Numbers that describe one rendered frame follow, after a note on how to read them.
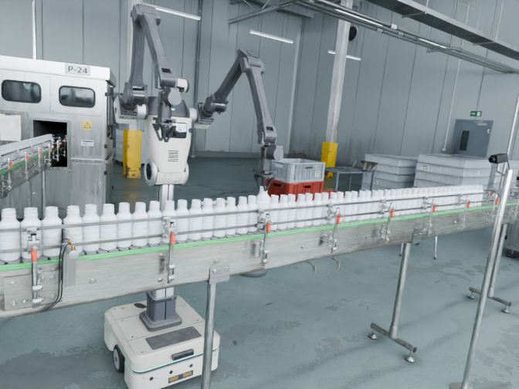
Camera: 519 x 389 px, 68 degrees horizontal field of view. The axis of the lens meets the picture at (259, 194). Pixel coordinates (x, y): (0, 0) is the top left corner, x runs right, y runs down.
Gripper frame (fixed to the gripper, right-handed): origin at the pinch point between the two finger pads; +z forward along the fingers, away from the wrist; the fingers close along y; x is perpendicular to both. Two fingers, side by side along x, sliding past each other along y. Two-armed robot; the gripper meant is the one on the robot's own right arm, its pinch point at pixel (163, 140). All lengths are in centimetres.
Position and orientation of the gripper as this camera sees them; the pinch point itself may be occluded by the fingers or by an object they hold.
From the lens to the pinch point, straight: 168.0
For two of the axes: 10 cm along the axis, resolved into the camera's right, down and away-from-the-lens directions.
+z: -0.9, 9.8, 1.8
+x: 8.1, -0.3, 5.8
